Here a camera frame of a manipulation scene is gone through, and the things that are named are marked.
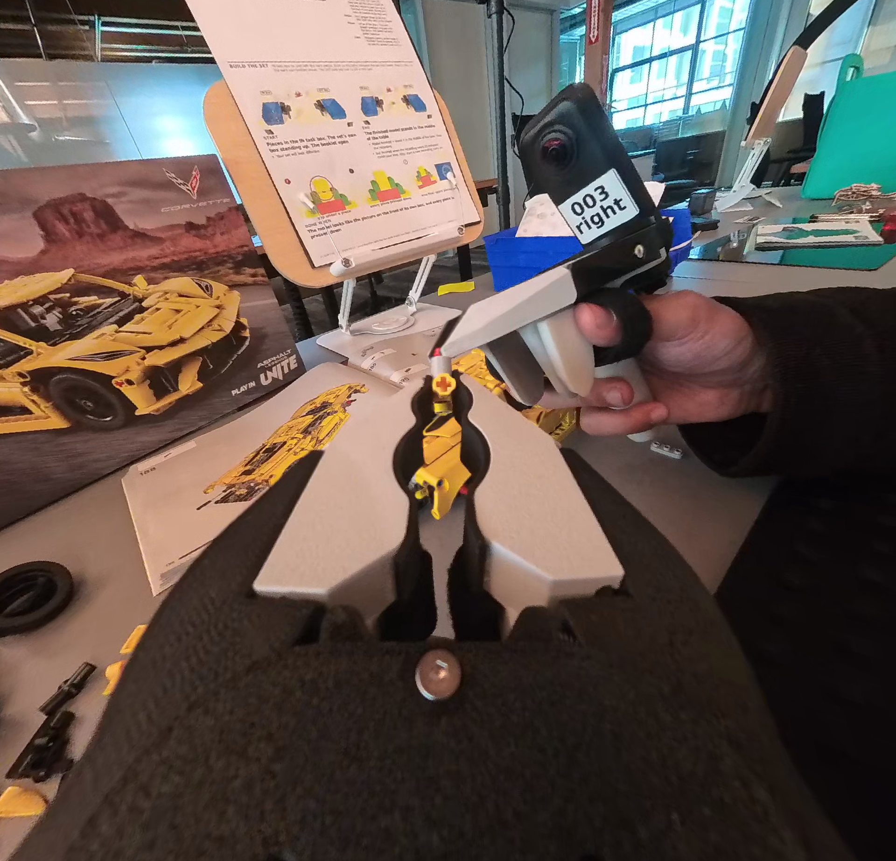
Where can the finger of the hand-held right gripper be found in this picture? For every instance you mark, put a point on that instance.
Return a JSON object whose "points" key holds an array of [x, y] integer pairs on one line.
{"points": [[518, 371], [511, 308]]}

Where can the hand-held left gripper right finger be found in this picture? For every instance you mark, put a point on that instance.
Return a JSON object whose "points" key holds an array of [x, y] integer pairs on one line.
{"points": [[546, 518]]}

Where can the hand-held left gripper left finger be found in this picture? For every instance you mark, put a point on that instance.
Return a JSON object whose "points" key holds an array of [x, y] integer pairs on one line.
{"points": [[336, 518]]}

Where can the small yellow connector piece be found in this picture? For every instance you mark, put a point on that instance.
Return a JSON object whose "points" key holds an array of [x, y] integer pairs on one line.
{"points": [[446, 385]]}

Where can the yellow brick toy car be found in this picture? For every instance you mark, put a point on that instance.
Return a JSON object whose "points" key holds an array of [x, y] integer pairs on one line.
{"points": [[437, 455]]}

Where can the building instruction booklet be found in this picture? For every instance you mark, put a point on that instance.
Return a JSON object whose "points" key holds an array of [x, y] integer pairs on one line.
{"points": [[182, 525]]}

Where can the person's right forearm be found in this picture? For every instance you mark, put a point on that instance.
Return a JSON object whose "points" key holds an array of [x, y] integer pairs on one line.
{"points": [[826, 385]]}

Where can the grey desk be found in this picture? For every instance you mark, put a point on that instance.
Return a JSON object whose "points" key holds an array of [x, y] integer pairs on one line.
{"points": [[665, 511]]}

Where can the person's right hand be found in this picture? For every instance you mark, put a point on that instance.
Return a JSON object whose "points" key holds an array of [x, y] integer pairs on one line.
{"points": [[700, 357]]}

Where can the blue plastic bin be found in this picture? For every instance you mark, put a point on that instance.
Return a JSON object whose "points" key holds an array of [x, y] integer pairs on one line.
{"points": [[518, 266]]}

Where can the yellow paper scrap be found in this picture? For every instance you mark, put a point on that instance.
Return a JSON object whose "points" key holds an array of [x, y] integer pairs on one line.
{"points": [[455, 288]]}

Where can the window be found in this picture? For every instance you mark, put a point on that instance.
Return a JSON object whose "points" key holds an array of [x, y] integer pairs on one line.
{"points": [[672, 55]]}

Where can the black metal pole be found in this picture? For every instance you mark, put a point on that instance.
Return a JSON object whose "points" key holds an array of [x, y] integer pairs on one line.
{"points": [[498, 69]]}

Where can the green picture card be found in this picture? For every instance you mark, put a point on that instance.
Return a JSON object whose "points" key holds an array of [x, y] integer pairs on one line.
{"points": [[819, 234]]}

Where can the teal felt bag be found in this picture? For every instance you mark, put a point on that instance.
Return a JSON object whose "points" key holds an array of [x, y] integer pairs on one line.
{"points": [[854, 139]]}

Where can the wooden model on red base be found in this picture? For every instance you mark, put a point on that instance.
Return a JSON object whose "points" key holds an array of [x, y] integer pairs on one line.
{"points": [[857, 192]]}

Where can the black toy tire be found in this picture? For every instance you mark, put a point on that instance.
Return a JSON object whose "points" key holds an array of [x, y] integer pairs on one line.
{"points": [[63, 591]]}

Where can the instruction sheet with coloured blocks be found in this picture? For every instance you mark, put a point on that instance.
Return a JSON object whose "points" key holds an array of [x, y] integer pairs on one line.
{"points": [[315, 34]]}

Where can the pile of yellow black pieces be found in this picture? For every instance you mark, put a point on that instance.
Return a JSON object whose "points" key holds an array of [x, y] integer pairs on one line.
{"points": [[49, 742]]}

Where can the toy car set box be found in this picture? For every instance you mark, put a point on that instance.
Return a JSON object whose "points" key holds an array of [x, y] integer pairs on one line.
{"points": [[105, 209]]}

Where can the wooden post with red label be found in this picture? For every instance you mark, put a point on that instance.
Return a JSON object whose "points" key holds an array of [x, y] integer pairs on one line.
{"points": [[600, 34]]}

